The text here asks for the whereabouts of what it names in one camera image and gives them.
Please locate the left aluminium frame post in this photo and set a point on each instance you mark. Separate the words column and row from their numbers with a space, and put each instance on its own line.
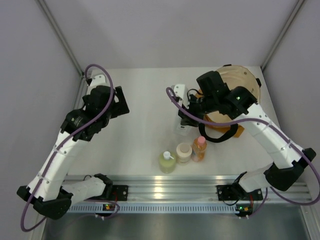
column 43, row 6

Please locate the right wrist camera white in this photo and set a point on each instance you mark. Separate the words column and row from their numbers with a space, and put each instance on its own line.
column 180, row 91

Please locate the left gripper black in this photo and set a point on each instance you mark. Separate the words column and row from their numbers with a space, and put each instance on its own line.
column 119, row 108

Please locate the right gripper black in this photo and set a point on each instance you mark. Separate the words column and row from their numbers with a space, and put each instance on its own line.
column 186, row 120

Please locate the beige cap cream bottle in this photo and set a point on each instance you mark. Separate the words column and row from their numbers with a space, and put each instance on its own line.
column 183, row 152

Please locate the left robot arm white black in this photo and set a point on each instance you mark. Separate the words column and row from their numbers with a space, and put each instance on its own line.
column 47, row 192

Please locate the right aluminium frame post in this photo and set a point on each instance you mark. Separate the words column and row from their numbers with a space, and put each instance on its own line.
column 298, row 5

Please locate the white bottle black cap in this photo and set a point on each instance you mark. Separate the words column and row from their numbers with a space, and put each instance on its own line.
column 180, row 129

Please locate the tan canvas tote bag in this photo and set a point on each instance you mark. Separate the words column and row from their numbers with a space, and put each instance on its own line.
column 244, row 89

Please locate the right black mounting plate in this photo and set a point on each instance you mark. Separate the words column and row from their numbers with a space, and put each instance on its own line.
column 225, row 193

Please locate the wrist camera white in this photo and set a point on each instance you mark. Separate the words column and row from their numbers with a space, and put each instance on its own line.
column 180, row 91
column 98, row 80

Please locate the orange bottle pink cap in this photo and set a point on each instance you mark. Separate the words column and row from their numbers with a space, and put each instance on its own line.
column 199, row 146

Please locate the aluminium frame post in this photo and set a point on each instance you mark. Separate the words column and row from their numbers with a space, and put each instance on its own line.
column 43, row 6
column 298, row 5

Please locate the white slotted cable duct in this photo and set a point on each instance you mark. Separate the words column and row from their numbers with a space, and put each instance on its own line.
column 151, row 208

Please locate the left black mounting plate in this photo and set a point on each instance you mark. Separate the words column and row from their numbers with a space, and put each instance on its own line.
column 119, row 193

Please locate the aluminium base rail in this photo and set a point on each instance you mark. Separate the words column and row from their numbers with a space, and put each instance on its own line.
column 170, row 188

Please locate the green pump bottle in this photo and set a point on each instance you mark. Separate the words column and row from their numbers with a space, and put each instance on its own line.
column 167, row 162

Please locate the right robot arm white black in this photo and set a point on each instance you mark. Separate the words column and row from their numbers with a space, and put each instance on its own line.
column 220, row 105

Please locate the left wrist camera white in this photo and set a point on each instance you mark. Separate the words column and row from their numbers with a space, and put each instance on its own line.
column 98, row 80

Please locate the black mounting plate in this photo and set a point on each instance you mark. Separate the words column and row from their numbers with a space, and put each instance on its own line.
column 119, row 193
column 225, row 193

